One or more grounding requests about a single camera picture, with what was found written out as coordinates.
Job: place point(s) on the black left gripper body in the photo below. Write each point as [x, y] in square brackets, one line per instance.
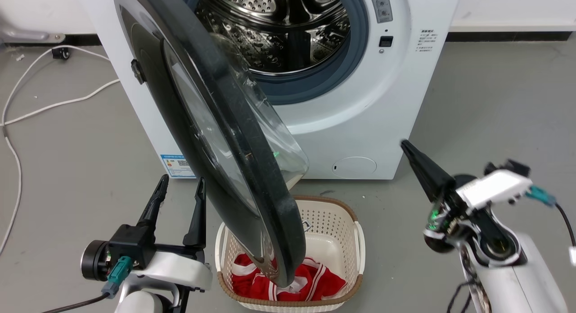
[130, 245]

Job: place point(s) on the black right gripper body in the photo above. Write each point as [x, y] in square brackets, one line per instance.
[450, 227]

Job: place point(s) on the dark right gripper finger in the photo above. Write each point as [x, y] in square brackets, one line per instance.
[425, 169]

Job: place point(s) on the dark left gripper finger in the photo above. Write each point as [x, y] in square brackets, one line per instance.
[198, 218]
[154, 202]

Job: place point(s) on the round black washing machine door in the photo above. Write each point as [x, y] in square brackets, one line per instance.
[234, 160]

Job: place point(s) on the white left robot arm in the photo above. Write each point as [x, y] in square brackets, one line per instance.
[175, 272]

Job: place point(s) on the white front-load washing machine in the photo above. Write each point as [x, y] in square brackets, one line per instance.
[396, 101]

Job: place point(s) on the black door lock slot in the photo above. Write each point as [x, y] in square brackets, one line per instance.
[385, 41]

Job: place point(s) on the grey-blue rubber door gasket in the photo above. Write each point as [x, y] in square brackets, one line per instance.
[355, 47]

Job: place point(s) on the blue energy label sticker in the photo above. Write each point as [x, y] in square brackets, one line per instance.
[175, 165]

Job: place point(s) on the round drain filter cover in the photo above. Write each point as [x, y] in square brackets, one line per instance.
[354, 167]

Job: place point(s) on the cream laundry basket brown rim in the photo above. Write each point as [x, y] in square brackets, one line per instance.
[333, 223]

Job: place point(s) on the red white-striped garment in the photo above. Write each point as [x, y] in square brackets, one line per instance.
[324, 283]

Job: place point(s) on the grey instruction sticker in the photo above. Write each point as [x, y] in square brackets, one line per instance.
[381, 4]

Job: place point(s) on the perforated steel washer drum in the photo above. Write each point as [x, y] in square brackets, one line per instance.
[288, 29]

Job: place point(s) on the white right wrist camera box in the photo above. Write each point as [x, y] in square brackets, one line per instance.
[495, 187]

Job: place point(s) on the grey-white wall fixture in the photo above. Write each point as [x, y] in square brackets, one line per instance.
[27, 34]

